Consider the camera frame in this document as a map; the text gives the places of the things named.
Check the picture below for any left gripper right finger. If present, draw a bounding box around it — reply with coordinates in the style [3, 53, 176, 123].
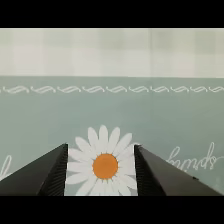
[133, 143, 224, 197]

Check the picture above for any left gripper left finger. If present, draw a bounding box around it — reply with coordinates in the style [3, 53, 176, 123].
[0, 142, 69, 197]

